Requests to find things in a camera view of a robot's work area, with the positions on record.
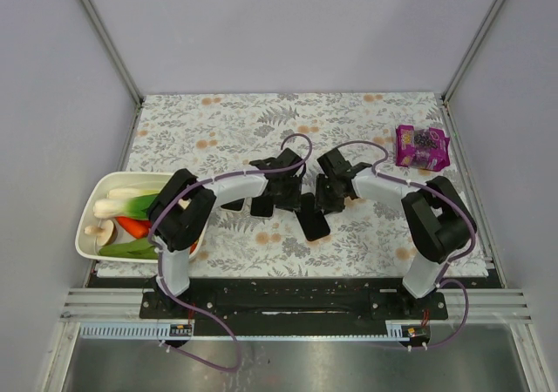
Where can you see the white cable duct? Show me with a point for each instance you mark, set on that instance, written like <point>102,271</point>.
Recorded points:
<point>157,331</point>

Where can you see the green pea pod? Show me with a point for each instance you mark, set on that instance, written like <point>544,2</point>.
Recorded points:
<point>140,249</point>

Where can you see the white plastic bin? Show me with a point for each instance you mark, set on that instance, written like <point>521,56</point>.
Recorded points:
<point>86,245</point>

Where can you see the white green leek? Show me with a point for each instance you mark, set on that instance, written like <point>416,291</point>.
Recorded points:
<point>135,208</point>

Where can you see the black phone case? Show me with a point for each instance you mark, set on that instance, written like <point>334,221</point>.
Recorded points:
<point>314,224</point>

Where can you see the orange carrot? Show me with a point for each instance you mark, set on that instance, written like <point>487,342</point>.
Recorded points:
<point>137,228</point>

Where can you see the floral tablecloth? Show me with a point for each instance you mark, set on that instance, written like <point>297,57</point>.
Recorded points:
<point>214,134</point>

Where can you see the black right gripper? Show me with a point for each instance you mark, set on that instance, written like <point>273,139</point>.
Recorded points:
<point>328,196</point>

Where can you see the purple snack bag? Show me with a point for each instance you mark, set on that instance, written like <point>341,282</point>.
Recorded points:
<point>422,148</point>

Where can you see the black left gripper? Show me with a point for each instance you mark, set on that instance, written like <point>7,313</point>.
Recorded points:
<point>284,194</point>

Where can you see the silver smartphone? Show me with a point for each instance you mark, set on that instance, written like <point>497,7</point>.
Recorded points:
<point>262,207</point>

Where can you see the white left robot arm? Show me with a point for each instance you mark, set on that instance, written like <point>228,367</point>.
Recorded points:
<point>180,212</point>

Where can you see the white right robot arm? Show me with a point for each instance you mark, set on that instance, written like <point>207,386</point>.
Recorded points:
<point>441,227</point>

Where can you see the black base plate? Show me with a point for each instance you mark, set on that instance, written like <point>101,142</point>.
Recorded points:
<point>375,298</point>

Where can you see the brown mushroom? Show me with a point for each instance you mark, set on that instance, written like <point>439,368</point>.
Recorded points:
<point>104,234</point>

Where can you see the aluminium rail frame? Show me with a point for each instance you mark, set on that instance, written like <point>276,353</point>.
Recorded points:
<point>486,306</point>

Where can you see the blue smartphone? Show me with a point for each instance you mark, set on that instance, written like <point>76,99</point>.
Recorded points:
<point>234,206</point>

